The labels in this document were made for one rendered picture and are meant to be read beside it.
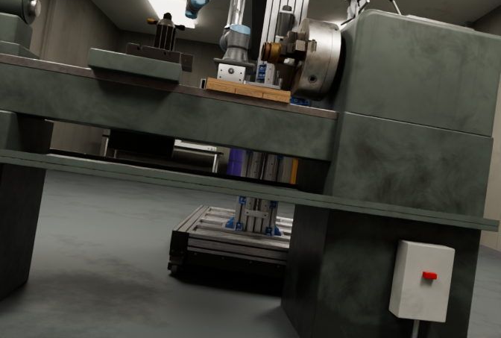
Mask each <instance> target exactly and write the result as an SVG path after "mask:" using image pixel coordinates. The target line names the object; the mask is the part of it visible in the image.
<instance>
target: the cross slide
mask: <svg viewBox="0 0 501 338"><path fill-rule="evenodd" d="M142 48H143V50H144V51H142V50H141V48H140V45H137V44H133V43H127V50H126V54H129V55H133V56H138V57H146V58H150V59H155V60H162V61H167V62H171V63H179V64H181V66H182V60H181V52H178V51H170V50H169V55H167V52H166V50H165V49H161V48H154V47H150V46H142Z"/></svg>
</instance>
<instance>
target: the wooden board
mask: <svg viewBox="0 0 501 338"><path fill-rule="evenodd" d="M205 89H206V90H215V91H219V92H223V93H232V94H236V95H241V96H249V97H254V98H261V99H266V100H271V101H278V102H283V103H289V99H290V94H291V92H286V91H282V90H275V89H270V88H265V87H258V86H253V85H249V84H241V83H236V82H232V81H224V80H219V79H215V78H208V79H207V85H206V88H205Z"/></svg>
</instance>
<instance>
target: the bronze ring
mask: <svg viewBox="0 0 501 338"><path fill-rule="evenodd" d="M280 48H281V43H280V42H278V43H274V42H271V43H268V42H264V43H263V45H262V51H261V55H260V60H262V61H267V63H272V64H274V65H275V66H276V65H277V62H279V63H284V61H285V59H286V58H285V57H280Z"/></svg>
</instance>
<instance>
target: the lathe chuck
mask: <svg viewBox="0 0 501 338"><path fill-rule="evenodd" d="M297 38H298V40H301V41H305V42H308V41H312V40H314V41H315V42H316V46H315V51H314V52H313V53H312V52H311V51H310V50H307V51H306V52H305V53H304V54H303V56H302V57H301V58H300V59H299V60H295V59H291V58H289V63H293V64H294V65H295V66H297V68H296V70H295V71H294V77H293V80H292V85H291V89H290V92H291V94H290V96H291V97H296V98H304V99H309V100H313V99H314V98H315V97H316V96H317V94H318V93H319V91H320V89H321V87H322V85H323V82H324V79H325V77H326V74H327V69H328V66H329V62H330V55H331V50H332V41H333V34H332V28H331V25H330V23H328V22H324V21H320V20H316V19H310V18H305V19H304V20H303V21H302V22H301V23H300V25H299V27H298V30H297ZM311 75H315V76H316V77H317V81H316V82H314V83H310V82H309V81H308V78H309V76H311Z"/></svg>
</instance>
